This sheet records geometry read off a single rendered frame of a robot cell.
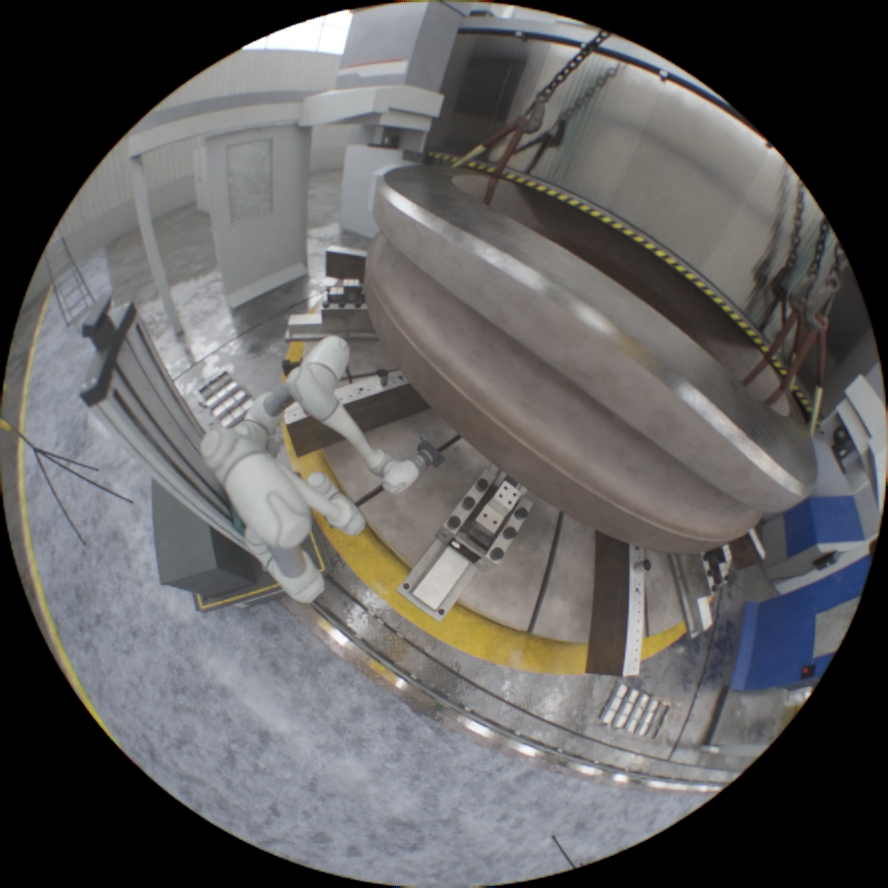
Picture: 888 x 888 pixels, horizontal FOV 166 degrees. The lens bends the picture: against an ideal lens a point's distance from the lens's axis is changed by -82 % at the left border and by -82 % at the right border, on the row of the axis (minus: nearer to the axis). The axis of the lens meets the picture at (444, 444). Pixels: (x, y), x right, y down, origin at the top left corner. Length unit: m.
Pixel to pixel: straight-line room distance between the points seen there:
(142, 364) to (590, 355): 1.36
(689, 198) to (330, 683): 5.40
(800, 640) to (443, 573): 4.25
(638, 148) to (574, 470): 3.73
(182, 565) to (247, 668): 1.01
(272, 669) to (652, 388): 2.45
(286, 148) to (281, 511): 4.18
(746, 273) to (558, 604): 4.00
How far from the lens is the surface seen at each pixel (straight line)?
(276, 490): 0.64
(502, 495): 1.52
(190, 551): 1.54
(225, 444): 0.71
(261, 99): 4.10
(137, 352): 1.00
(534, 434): 1.40
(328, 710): 2.24
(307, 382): 1.00
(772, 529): 6.21
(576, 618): 2.22
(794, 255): 4.54
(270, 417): 1.52
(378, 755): 2.34
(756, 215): 4.37
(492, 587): 1.94
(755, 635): 4.97
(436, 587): 1.69
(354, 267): 3.77
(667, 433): 1.17
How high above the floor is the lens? 2.11
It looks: 55 degrees down
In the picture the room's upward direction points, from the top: 22 degrees clockwise
